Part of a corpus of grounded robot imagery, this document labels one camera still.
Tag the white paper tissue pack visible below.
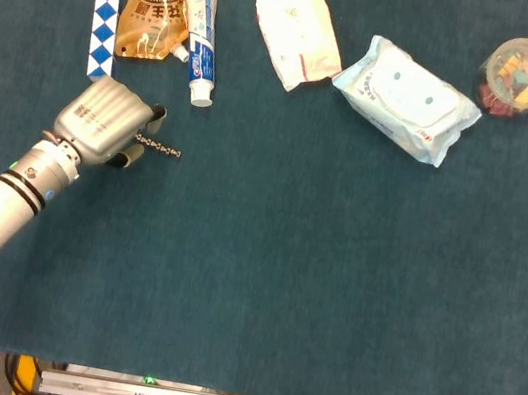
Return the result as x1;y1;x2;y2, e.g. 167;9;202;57
236;0;355;101

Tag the clear jar of binder clips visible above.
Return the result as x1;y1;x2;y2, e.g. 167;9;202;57
469;30;528;122

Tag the yellow black cable bundle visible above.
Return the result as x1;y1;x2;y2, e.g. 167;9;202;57
0;352;46;395

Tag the teal felt table mat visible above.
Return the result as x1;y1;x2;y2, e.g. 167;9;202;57
0;0;528;395

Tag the orange spouted drink pouch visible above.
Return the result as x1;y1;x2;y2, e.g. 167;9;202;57
106;0;200;69

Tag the light blue wet wipes pack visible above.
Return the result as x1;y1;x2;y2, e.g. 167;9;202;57
320;28;493;174

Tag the white blue toothpaste tube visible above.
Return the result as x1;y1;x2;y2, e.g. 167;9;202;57
160;0;231;111

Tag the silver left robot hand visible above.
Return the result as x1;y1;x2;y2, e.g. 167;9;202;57
47;68;173;180

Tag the blue white snake puzzle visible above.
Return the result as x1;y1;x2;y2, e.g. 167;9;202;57
78;0;126;84

